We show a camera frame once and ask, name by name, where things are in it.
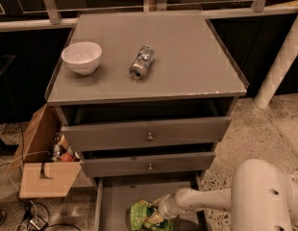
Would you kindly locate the grey drawer cabinet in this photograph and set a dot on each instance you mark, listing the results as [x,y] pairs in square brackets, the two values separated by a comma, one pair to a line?
[192,76]

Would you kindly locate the green rice chip bag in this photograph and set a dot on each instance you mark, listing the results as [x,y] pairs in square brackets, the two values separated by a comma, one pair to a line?
[142,210]

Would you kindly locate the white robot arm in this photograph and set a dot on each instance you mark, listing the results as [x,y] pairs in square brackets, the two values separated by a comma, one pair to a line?
[261,198]

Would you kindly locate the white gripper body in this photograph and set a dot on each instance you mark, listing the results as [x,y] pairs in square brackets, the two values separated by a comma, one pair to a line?
[165,208]

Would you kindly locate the white leaning pole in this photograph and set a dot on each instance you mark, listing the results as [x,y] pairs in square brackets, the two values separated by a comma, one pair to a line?
[280,67]

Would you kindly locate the grey bottom drawer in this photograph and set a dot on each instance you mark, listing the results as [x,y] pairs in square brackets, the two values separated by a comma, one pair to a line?
[116,195]

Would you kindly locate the silver drink can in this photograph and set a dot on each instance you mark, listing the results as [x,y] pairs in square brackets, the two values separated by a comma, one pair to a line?
[142,62]

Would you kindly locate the grey middle drawer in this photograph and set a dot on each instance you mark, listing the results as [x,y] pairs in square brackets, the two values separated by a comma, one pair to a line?
[147,164]

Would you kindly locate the grey drawer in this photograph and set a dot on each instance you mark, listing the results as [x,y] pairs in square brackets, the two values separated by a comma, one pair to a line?
[116,195]
[124,135]
[147,164]

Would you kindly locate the white ceramic bowl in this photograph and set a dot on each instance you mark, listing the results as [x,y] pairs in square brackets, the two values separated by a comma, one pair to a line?
[82,57]

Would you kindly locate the cardboard box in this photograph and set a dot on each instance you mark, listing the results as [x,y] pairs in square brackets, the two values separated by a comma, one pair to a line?
[40,177]

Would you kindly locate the grey top drawer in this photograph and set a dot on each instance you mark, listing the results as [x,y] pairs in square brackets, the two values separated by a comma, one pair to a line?
[124,135]

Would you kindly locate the items inside cardboard box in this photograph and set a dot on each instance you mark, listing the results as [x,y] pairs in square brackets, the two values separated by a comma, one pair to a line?
[62,151]

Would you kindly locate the metal railing frame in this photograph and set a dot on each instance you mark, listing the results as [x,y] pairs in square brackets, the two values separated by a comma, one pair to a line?
[21,15]

